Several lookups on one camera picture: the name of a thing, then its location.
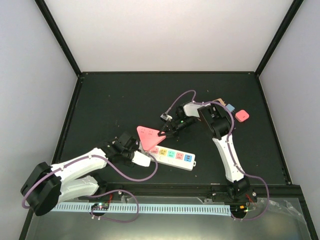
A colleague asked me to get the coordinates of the left circuit board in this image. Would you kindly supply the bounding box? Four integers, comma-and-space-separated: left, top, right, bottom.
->
91, 202, 109, 211

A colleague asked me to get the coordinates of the light blue slotted cable duct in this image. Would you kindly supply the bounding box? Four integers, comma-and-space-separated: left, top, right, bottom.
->
51, 202, 231, 217

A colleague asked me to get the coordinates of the orange cube plug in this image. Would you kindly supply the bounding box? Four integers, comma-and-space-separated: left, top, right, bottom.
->
214, 98, 226, 106

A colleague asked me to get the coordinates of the black aluminium frame rail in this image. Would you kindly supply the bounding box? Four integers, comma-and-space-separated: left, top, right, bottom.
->
94, 182, 303, 201

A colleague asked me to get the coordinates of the pink square plug piece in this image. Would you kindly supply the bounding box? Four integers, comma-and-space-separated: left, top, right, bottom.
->
235, 109, 250, 123

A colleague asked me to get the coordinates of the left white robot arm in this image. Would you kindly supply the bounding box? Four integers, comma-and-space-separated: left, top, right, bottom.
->
20, 132, 151, 216

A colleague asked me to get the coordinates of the blue cube plug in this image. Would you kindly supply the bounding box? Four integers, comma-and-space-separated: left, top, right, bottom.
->
226, 104, 235, 113

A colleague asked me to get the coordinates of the white power strip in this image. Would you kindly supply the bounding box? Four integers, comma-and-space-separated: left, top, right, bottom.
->
138, 145, 197, 171

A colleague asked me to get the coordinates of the pink extension socket adapter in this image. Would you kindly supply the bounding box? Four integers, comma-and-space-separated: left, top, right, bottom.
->
136, 126, 166, 152

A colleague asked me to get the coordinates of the right circuit board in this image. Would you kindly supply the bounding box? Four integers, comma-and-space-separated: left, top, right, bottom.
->
230, 205, 250, 213

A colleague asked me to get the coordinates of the circuit board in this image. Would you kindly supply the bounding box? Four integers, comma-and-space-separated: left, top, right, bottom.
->
91, 202, 109, 211
230, 205, 250, 213

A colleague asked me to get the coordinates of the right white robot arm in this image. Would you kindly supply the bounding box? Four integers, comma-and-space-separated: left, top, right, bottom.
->
158, 100, 250, 202

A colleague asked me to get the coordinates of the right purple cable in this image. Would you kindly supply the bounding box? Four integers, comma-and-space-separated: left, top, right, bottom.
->
164, 89, 270, 222

